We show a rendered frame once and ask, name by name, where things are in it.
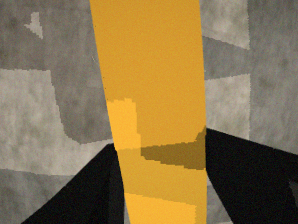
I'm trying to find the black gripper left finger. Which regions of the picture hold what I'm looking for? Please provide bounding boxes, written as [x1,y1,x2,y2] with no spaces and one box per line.
[23,143,125,224]

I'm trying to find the yellow bar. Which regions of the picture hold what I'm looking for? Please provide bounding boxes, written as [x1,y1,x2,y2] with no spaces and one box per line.
[89,0,208,224]

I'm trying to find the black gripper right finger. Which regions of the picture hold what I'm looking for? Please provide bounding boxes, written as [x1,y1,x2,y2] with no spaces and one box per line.
[205,128,298,224]

